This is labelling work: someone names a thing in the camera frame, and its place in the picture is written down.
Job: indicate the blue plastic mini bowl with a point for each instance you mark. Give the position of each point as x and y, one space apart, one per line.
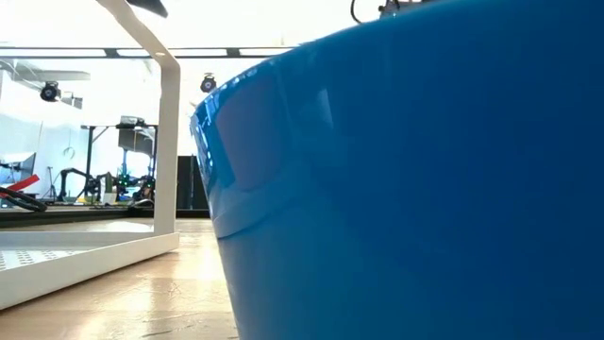
401 189

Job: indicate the black background robot arm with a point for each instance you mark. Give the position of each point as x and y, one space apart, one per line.
141 189
71 172

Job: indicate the black ceiling spotlight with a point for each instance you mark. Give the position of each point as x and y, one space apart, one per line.
208 83
49 91

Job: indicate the white perforated metal tray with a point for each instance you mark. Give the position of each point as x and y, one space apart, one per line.
167 141

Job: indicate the black cabinet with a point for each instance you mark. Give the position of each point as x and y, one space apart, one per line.
191 184

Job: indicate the background monitor screen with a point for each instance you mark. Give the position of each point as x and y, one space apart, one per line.
134 141

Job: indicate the thin black tripod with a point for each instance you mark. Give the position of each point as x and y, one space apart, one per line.
50 181

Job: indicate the grey background monitor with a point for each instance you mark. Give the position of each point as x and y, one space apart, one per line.
19 167

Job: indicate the red strip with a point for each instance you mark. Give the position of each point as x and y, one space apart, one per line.
23 183

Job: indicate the black ceiling rail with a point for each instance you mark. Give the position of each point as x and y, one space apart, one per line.
113 52

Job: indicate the black background workstation frame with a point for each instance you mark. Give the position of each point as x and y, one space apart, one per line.
88 156

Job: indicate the grey ceiling duct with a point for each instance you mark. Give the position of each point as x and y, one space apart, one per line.
56 75

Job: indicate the black aluminium table frame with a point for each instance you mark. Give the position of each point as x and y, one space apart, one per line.
94 215

